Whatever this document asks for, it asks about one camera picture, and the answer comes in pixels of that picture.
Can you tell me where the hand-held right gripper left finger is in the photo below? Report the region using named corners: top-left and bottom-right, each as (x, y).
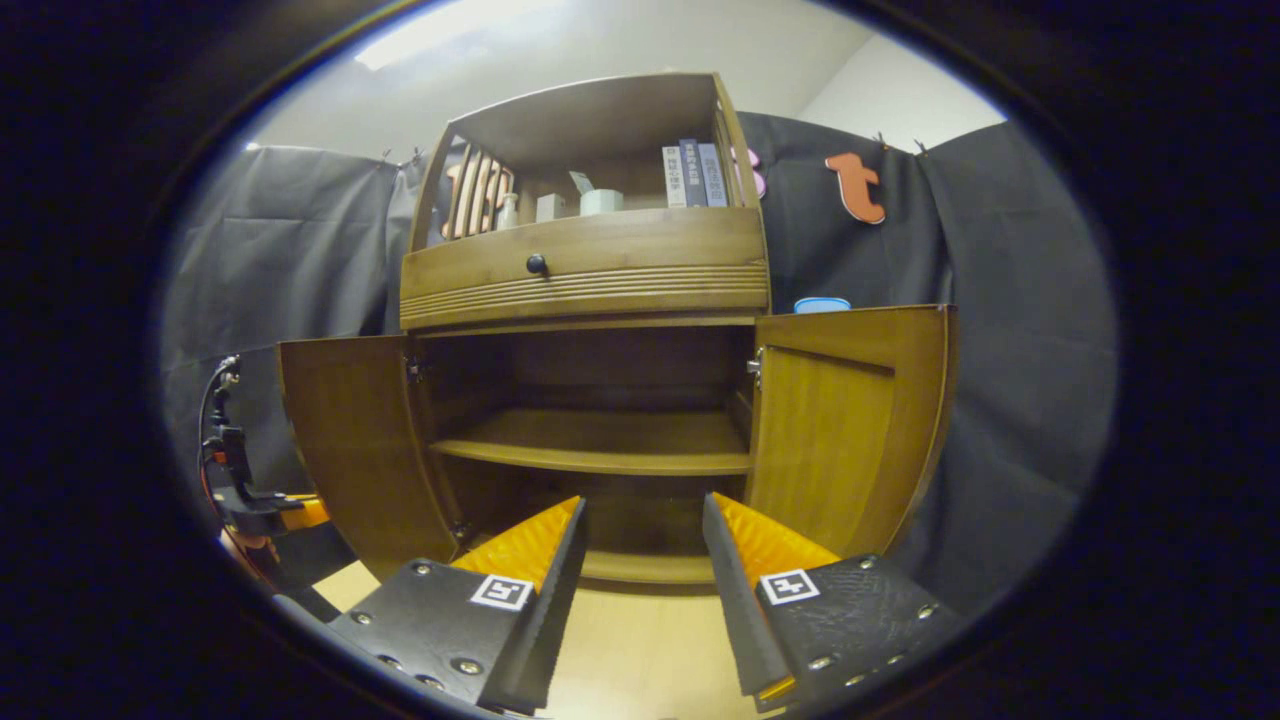
top-left (325, 495), bottom-right (589, 716)

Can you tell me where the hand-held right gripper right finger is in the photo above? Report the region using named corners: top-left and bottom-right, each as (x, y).
top-left (702, 492), bottom-right (966, 713)

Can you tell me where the wooden double-door shoe cabinet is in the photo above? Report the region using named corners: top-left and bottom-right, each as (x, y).
top-left (278, 72), bottom-right (959, 586)

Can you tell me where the black backdrop cloth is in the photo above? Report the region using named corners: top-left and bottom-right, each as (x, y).
top-left (160, 110), bottom-right (1119, 611)

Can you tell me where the wooden ribbed drawer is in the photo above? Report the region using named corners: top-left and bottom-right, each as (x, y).
top-left (400, 207), bottom-right (771, 331)

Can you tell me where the light blue book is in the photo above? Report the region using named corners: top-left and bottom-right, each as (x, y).
top-left (698, 143), bottom-right (728, 208)

